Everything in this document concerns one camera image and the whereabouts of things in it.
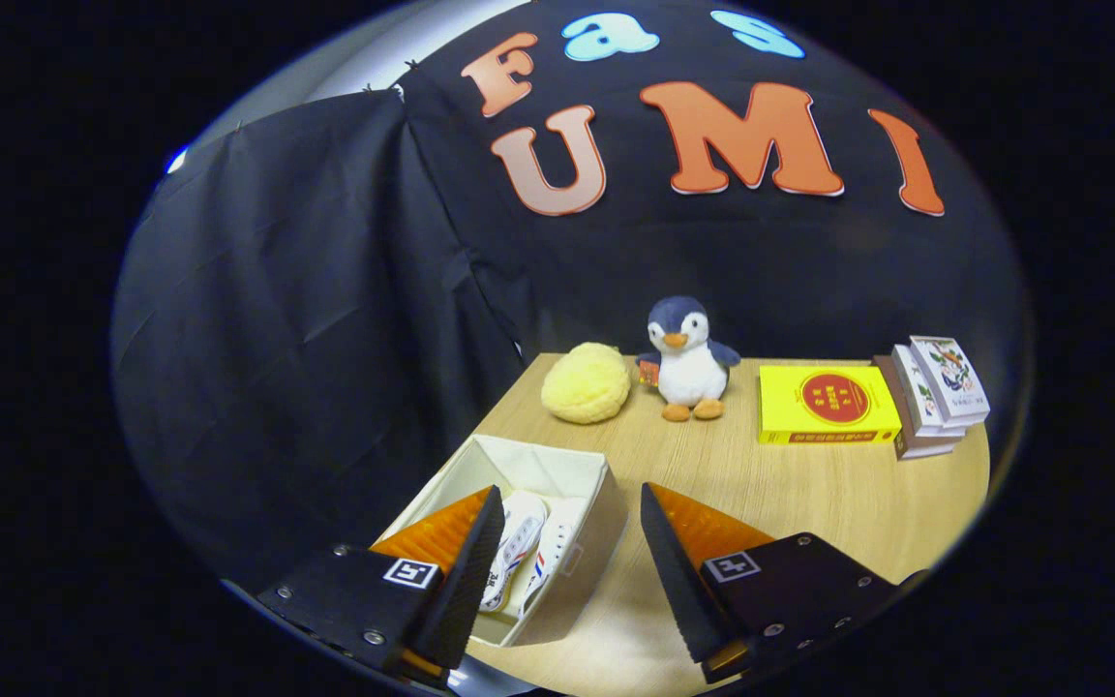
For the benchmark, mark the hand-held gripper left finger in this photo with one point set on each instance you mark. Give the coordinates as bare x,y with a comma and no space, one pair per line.
475,571

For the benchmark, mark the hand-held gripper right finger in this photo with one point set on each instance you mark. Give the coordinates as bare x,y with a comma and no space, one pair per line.
678,571

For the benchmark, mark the white canvas shoe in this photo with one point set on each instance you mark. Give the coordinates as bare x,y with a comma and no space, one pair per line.
557,542
519,528

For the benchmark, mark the cream fabric storage box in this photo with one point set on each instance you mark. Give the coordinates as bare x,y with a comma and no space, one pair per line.
538,465

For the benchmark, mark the penguin plush toy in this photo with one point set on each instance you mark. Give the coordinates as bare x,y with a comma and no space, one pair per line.
688,373

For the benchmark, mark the yellow round plush bun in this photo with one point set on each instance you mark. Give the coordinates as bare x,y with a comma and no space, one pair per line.
585,385

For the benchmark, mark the yellow book with red circle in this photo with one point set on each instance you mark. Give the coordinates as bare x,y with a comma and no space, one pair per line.
828,402

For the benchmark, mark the white illustrated book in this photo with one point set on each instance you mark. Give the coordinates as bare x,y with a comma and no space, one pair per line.
911,382
949,373

